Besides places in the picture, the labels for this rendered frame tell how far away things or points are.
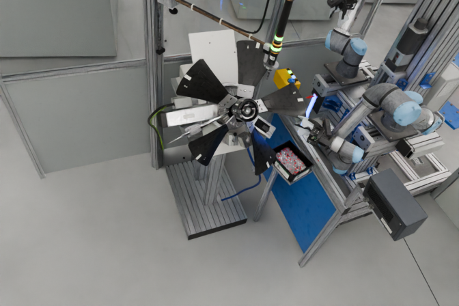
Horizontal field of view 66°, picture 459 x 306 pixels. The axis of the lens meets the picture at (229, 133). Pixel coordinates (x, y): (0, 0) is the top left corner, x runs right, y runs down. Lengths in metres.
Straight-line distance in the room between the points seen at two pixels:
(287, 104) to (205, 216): 1.16
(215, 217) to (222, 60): 1.22
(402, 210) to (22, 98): 2.15
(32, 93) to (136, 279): 1.35
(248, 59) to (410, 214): 1.03
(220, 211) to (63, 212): 1.14
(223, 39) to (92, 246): 1.66
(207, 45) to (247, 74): 0.30
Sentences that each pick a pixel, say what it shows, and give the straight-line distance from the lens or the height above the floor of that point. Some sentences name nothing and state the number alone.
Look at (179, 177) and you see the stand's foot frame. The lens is 2.87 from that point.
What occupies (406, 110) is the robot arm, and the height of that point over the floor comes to 1.47.
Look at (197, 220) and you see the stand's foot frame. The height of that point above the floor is 0.07.
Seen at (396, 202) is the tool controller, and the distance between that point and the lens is 1.71.
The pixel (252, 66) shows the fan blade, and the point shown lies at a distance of 1.86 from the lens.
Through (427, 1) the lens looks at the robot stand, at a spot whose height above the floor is 1.64.
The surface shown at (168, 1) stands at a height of 1.54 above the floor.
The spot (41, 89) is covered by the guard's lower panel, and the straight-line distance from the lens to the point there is 2.45.
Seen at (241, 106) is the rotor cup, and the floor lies 1.24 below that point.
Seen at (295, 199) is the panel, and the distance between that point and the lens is 2.55.
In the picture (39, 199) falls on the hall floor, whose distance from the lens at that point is 3.01.
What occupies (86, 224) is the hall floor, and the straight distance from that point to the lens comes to 2.83.
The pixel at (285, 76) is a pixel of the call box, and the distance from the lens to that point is 2.30.
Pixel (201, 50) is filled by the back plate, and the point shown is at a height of 1.29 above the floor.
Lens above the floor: 2.47
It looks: 48 degrees down
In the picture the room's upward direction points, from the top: 12 degrees clockwise
